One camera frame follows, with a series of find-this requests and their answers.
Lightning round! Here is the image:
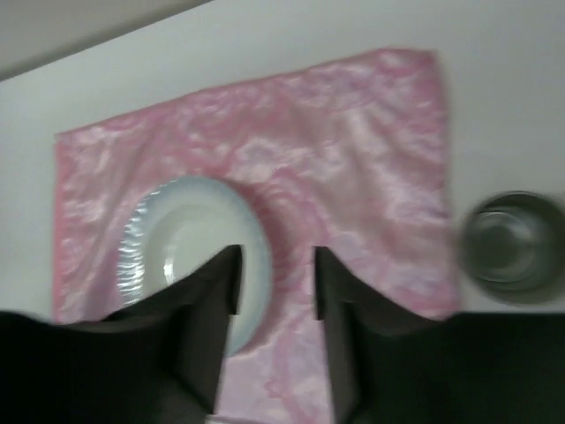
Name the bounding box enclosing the pink satin cloth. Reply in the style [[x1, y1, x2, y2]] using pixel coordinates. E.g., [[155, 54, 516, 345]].
[[52, 49, 460, 423]]

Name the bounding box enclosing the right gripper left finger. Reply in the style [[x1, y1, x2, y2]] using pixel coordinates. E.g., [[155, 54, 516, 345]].
[[1, 245, 243, 423]]

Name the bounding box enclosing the white ceramic bowl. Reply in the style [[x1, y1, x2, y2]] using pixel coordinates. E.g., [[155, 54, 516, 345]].
[[117, 176, 274, 356]]

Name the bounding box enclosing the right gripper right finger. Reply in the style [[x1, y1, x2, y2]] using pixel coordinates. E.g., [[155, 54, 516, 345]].
[[313, 246, 564, 423]]

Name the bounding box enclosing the brown paper cup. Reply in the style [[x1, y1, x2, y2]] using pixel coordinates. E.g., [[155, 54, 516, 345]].
[[457, 191, 564, 306]]

